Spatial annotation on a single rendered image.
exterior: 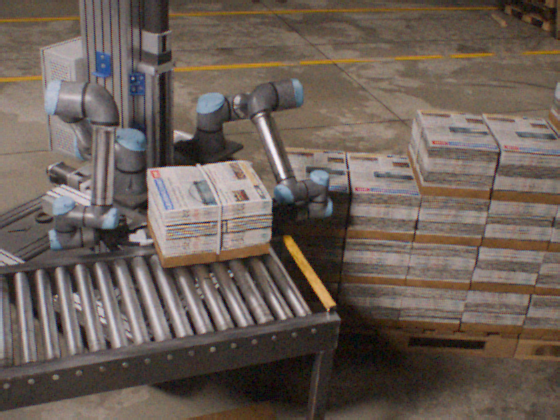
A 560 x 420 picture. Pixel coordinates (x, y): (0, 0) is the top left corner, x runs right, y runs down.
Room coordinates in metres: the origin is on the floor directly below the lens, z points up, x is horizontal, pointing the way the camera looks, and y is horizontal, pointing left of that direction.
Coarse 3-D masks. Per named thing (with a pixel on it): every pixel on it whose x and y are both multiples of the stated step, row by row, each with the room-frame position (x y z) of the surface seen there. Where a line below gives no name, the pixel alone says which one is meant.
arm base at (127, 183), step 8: (144, 168) 2.49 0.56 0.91; (120, 176) 2.45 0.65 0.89; (128, 176) 2.45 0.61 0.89; (136, 176) 2.45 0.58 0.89; (144, 176) 2.48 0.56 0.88; (120, 184) 2.44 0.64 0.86; (128, 184) 2.44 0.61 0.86; (136, 184) 2.44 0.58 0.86; (144, 184) 2.46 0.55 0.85; (120, 192) 2.43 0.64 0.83; (128, 192) 2.43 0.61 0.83; (136, 192) 2.44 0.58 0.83; (144, 192) 2.46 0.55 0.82
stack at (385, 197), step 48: (336, 192) 2.60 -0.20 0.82; (384, 192) 2.61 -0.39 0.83; (336, 240) 2.60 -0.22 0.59; (384, 240) 2.62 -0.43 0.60; (528, 240) 2.63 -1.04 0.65; (336, 288) 2.61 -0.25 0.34; (384, 288) 2.61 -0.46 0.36; (432, 288) 2.62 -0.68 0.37; (384, 336) 2.61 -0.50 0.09; (432, 336) 2.61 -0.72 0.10; (480, 336) 2.62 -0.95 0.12
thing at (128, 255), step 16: (272, 240) 2.25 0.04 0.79; (80, 256) 2.02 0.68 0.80; (96, 256) 2.03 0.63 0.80; (112, 256) 2.04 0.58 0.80; (128, 256) 2.05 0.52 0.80; (144, 256) 2.07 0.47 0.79; (0, 272) 1.89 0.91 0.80; (16, 272) 1.90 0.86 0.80; (32, 272) 1.92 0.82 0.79; (112, 272) 2.02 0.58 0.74; (32, 288) 1.92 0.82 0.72; (96, 288) 2.00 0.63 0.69
